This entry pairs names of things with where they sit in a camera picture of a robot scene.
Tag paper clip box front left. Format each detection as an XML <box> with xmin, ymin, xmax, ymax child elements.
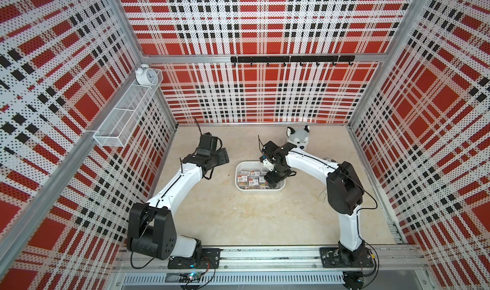
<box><xmin>237</xmin><ymin>175</ymin><xmax>248</xmax><ymax>187</ymax></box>

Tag black hook rail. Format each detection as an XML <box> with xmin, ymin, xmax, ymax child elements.
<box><xmin>230</xmin><ymin>55</ymin><xmax>356</xmax><ymax>65</ymax></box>

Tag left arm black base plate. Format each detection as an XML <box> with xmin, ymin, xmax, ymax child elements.
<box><xmin>167</xmin><ymin>247</ymin><xmax>221</xmax><ymax>270</ymax></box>

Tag grey white husky plush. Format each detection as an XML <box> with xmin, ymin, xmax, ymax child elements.
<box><xmin>287</xmin><ymin>125</ymin><xmax>311</xmax><ymax>150</ymax></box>

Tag green circuit board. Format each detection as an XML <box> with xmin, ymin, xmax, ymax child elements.
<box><xmin>179</xmin><ymin>272</ymin><xmax>202</xmax><ymax>283</ymax></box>

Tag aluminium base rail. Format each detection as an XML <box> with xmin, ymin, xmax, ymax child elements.
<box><xmin>112</xmin><ymin>244</ymin><xmax>430</xmax><ymax>273</ymax></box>

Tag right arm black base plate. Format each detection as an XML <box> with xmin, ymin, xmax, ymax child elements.
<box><xmin>320</xmin><ymin>246</ymin><xmax>375</xmax><ymax>269</ymax></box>

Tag white plastic storage box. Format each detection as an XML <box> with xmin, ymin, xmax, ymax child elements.
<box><xmin>235</xmin><ymin>161</ymin><xmax>286</xmax><ymax>193</ymax></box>

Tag white handled scissors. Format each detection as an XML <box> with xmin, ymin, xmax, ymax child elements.
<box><xmin>318</xmin><ymin>189</ymin><xmax>328</xmax><ymax>204</ymax></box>

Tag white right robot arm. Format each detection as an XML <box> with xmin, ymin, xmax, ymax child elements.
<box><xmin>260</xmin><ymin>141</ymin><xmax>366</xmax><ymax>264</ymax></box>

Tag white alarm clock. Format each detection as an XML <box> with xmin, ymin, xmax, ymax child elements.
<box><xmin>135</xmin><ymin>64</ymin><xmax>158</xmax><ymax>86</ymax></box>

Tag white wire mesh shelf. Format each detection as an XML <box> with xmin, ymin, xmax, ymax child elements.
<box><xmin>94</xmin><ymin>68</ymin><xmax>163</xmax><ymax>147</ymax></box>

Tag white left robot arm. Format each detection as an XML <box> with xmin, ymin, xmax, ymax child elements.
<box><xmin>126</xmin><ymin>133</ymin><xmax>229</xmax><ymax>263</ymax></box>

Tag paper clip box front middle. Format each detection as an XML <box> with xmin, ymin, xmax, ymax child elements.
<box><xmin>248</xmin><ymin>176</ymin><xmax>259</xmax><ymax>189</ymax></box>

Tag paper clip box front right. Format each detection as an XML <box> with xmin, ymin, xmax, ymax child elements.
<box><xmin>259</xmin><ymin>176</ymin><xmax>269</xmax><ymax>189</ymax></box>

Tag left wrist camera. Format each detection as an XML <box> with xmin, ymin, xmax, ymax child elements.
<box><xmin>197</xmin><ymin>133</ymin><xmax>218</xmax><ymax>156</ymax></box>

